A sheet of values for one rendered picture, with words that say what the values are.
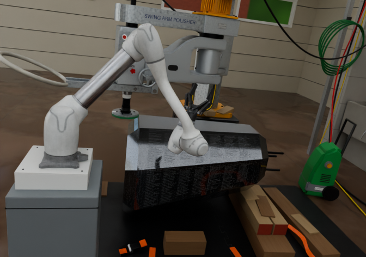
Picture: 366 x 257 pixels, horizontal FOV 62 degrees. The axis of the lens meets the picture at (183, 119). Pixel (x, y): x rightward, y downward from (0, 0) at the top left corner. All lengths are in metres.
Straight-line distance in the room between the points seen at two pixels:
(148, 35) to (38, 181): 0.86
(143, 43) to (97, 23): 6.87
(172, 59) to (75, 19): 6.21
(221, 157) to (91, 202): 1.20
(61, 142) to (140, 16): 1.14
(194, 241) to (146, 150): 0.75
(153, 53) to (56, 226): 0.94
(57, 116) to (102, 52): 6.97
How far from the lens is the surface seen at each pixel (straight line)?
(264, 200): 2.81
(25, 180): 1.59
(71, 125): 1.53
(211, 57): 2.52
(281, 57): 9.64
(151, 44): 1.54
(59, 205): 1.56
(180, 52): 2.41
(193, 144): 1.57
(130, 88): 2.40
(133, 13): 2.29
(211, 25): 2.46
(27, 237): 1.68
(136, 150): 2.28
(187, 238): 2.38
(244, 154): 2.49
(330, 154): 3.54
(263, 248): 2.47
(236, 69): 9.11
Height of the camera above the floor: 1.62
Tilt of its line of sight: 17 degrees down
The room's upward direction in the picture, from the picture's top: 8 degrees clockwise
